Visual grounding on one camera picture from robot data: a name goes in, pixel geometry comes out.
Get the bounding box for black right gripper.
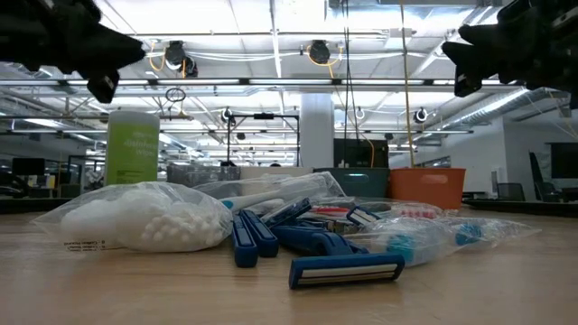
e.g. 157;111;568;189
442;0;578;109

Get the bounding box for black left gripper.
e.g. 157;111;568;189
0;0;146;104

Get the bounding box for bag of white cotton swabs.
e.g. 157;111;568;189
32;180;235;254

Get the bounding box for red packaged toothbrush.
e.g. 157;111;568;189
387;201;449;221

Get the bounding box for blue white packaged toothbrush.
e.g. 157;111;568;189
192;171;348;214

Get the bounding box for light blue packaged toothbrush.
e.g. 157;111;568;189
356;215;542;268

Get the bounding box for blue razor with head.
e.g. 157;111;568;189
260;197;358;256

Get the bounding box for green disinfectant wipes canister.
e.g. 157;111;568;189
104;110;161;186

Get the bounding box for black desk monitor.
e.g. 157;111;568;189
11;156;46;177

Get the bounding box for black mesh chair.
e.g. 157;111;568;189
495;181;527;202

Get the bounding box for orange plastic bin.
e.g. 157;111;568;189
388;167;467;212

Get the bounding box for white pillar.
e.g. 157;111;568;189
299;92;336;171

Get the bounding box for teal plastic bin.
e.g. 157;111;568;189
312;167;392;200

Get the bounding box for black ceiling cable reel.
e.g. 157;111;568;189
308;39;331;65
163;40;187;71

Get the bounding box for yellow hanging cable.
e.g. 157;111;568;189
398;0;417;169

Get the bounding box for black hanging cable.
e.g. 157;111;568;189
341;0;354;169

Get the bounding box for black wall screen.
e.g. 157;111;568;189
545;141;578;180

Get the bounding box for black background frame rig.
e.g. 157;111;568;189
225;112;302;168

